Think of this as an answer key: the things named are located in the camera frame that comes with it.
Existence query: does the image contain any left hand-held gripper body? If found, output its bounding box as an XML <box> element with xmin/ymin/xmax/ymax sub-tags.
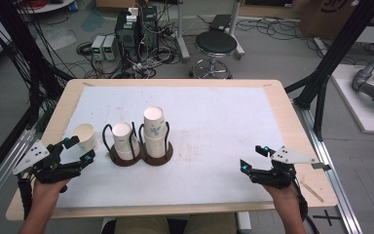
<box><xmin>13</xmin><ymin>139</ymin><xmax>83</xmax><ymax>185</ymax></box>

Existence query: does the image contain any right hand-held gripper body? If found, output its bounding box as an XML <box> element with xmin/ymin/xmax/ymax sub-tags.
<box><xmin>249</xmin><ymin>145</ymin><xmax>320</xmax><ymax>190</ymax></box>

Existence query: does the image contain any single white paper cup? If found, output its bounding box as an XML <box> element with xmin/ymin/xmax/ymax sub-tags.
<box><xmin>71</xmin><ymin>123</ymin><xmax>98</xmax><ymax>152</ymax></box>

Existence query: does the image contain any short stack of paper cups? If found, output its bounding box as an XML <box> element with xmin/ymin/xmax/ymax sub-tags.
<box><xmin>111</xmin><ymin>121</ymin><xmax>141</xmax><ymax>161</ymax></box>

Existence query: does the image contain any dark wire cup holder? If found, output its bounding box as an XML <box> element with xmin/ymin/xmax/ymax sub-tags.
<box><xmin>101</xmin><ymin>121</ymin><xmax>174</xmax><ymax>168</ymax></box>

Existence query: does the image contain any person's left hand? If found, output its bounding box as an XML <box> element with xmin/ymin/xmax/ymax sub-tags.
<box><xmin>31</xmin><ymin>176</ymin><xmax>72</xmax><ymax>213</ymax></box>

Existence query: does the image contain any person's right hand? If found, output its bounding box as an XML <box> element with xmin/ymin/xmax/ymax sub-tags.
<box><xmin>262</xmin><ymin>182</ymin><xmax>302</xmax><ymax>213</ymax></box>

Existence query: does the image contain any small grey tape piece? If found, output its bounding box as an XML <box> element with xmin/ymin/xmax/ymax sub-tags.
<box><xmin>311</xmin><ymin>162</ymin><xmax>332</xmax><ymax>172</ymax></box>

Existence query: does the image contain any thin wooden stick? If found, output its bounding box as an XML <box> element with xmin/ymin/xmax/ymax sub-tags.
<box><xmin>300</xmin><ymin>180</ymin><xmax>325</xmax><ymax>204</ymax></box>

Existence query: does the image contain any white table leg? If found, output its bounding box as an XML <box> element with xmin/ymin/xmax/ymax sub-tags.
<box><xmin>237</xmin><ymin>212</ymin><xmax>252</xmax><ymax>234</ymax></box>

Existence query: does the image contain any person's right leg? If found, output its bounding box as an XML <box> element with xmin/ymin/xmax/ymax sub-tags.
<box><xmin>181</xmin><ymin>213</ymin><xmax>238</xmax><ymax>234</ymax></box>

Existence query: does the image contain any person's leg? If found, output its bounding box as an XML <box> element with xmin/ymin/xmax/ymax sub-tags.
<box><xmin>112</xmin><ymin>215</ymin><xmax>170</xmax><ymax>234</ymax></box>
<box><xmin>181</xmin><ymin>213</ymin><xmax>238</xmax><ymax>234</ymax></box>

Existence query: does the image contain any white table mat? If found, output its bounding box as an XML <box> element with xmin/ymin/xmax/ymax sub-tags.
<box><xmin>57</xmin><ymin>86</ymin><xmax>285</xmax><ymax>209</ymax></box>

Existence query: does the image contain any tall stack of paper cups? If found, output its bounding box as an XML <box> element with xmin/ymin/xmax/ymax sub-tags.
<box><xmin>142</xmin><ymin>105</ymin><xmax>169</xmax><ymax>159</ymax></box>

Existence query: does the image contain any white floor platform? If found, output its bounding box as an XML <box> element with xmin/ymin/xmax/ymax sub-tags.
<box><xmin>330</xmin><ymin>63</ymin><xmax>374</xmax><ymax>136</ymax></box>

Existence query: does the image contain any person's left leg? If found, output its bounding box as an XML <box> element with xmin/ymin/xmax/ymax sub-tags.
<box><xmin>112</xmin><ymin>215</ymin><xmax>170</xmax><ymax>234</ymax></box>

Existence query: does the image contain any white power supply unit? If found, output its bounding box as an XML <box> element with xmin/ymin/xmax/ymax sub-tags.
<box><xmin>91</xmin><ymin>34</ymin><xmax>106</xmax><ymax>61</ymax></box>
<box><xmin>102</xmin><ymin>34</ymin><xmax>118</xmax><ymax>62</ymax></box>

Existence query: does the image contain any black round stool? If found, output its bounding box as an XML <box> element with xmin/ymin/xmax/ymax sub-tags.
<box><xmin>189</xmin><ymin>30</ymin><xmax>239</xmax><ymax>80</ymax></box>

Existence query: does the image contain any white metal stand leg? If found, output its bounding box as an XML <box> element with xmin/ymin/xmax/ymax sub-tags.
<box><xmin>225</xmin><ymin>0</ymin><xmax>245</xmax><ymax>61</ymax></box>
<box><xmin>174</xmin><ymin>0</ymin><xmax>191</xmax><ymax>63</ymax></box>

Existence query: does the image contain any black computer tower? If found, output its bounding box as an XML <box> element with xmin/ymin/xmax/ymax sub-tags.
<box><xmin>140</xmin><ymin>4</ymin><xmax>160</xmax><ymax>51</ymax></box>
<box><xmin>114</xmin><ymin>11</ymin><xmax>141</xmax><ymax>63</ymax></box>

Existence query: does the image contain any black laptop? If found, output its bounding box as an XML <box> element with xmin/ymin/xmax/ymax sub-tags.
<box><xmin>208</xmin><ymin>14</ymin><xmax>234</xmax><ymax>32</ymax></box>

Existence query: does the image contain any white round table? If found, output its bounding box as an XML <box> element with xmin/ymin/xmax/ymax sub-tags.
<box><xmin>17</xmin><ymin>0</ymin><xmax>76</xmax><ymax>15</ymax></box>

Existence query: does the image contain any brown cardboard box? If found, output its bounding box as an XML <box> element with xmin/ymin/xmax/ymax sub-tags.
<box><xmin>299</xmin><ymin>0</ymin><xmax>374</xmax><ymax>41</ymax></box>

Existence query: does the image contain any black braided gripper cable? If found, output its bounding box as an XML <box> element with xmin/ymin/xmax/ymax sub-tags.
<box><xmin>290</xmin><ymin>178</ymin><xmax>320</xmax><ymax>234</ymax></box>
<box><xmin>17</xmin><ymin>174</ymin><xmax>34</xmax><ymax>220</ymax></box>

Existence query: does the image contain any aluminium floor rail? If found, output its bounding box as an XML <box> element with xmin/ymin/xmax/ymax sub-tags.
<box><xmin>0</xmin><ymin>128</ymin><xmax>47</xmax><ymax>218</ymax></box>
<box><xmin>292</xmin><ymin>99</ymin><xmax>365</xmax><ymax>234</ymax></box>

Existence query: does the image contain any bundle of black hanging cables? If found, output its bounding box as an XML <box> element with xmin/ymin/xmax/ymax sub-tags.
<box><xmin>0</xmin><ymin>0</ymin><xmax>76</xmax><ymax>131</ymax></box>

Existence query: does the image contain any black metal frame post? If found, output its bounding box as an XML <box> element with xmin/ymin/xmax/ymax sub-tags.
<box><xmin>284</xmin><ymin>0</ymin><xmax>374</xmax><ymax>141</ymax></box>

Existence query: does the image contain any tangle of cables by computers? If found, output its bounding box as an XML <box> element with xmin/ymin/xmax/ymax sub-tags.
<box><xmin>75</xmin><ymin>40</ymin><xmax>183</xmax><ymax>80</ymax></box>

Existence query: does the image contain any tangle of black floor cables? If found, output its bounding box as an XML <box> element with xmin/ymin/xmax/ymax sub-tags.
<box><xmin>236</xmin><ymin>16</ymin><xmax>319</xmax><ymax>43</ymax></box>

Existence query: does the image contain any red cable coil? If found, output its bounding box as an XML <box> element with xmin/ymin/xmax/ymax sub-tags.
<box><xmin>24</xmin><ymin>0</ymin><xmax>49</xmax><ymax>11</ymax></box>

